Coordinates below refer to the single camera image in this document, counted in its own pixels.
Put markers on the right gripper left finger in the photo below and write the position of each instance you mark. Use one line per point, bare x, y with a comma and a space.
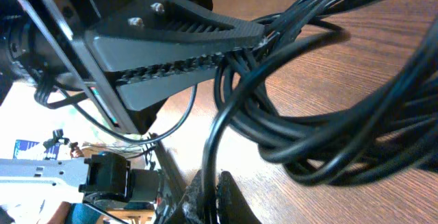
190, 209

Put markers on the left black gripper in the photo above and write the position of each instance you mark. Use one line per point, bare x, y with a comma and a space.
42, 42

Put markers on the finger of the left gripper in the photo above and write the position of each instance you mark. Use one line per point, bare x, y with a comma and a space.
145, 86
152, 32

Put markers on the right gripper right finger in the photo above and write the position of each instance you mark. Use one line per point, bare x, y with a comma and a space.
232, 206

